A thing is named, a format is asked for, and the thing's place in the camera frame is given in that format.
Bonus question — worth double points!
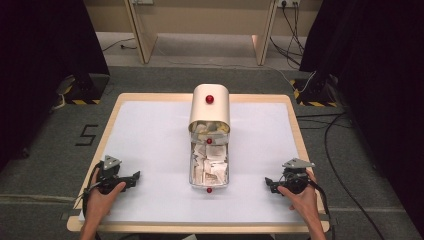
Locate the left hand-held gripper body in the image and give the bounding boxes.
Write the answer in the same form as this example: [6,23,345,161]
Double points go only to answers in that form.
[96,154,133,196]

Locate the person's right hand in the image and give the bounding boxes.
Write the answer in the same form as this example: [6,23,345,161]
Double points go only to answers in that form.
[277,169,320,222]

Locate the light wooden desk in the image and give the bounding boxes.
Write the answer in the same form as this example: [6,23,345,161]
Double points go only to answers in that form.
[83,0,324,67]

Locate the long clear drawer red knob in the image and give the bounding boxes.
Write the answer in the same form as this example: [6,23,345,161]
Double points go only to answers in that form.
[188,143,231,195]

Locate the white table mat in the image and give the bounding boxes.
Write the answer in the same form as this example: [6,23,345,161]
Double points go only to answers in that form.
[78,100,306,225]

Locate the light wooden table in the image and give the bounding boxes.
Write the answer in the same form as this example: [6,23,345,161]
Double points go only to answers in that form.
[66,92,331,234]

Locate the person's left hand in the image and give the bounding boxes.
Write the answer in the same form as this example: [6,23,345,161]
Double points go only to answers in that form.
[84,168,127,219]

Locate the black floor cables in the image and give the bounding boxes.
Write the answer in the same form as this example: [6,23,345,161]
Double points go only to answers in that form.
[295,112,388,240]

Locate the dark curtain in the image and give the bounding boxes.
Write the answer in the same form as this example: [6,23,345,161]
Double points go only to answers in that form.
[299,0,424,234]
[0,0,111,173]

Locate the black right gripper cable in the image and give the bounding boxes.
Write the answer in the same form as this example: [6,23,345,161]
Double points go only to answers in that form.
[309,179,333,240]

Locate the thin black floor cable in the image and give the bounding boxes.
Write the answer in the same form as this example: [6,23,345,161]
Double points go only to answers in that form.
[101,37,138,53]

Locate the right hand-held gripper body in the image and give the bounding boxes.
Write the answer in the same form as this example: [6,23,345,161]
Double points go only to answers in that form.
[279,157,316,195]

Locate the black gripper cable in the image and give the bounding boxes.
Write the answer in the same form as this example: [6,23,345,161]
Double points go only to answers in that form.
[72,161,105,219]
[309,179,333,240]

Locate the black stand base striped tape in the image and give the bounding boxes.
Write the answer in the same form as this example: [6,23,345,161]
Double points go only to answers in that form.
[289,77,340,108]
[63,73,111,106]

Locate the pile of paper packets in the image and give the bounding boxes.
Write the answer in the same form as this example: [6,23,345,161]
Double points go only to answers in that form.
[190,121,230,138]
[191,143,229,186]

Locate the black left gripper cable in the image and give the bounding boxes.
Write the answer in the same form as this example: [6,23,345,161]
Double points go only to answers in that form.
[72,161,105,219]

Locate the black hanging cables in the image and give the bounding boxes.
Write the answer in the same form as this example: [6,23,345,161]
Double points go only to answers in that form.
[269,1,306,68]

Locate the small clear drawer red knob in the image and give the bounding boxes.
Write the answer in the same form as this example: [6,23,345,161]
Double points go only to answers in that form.
[189,128,231,147]

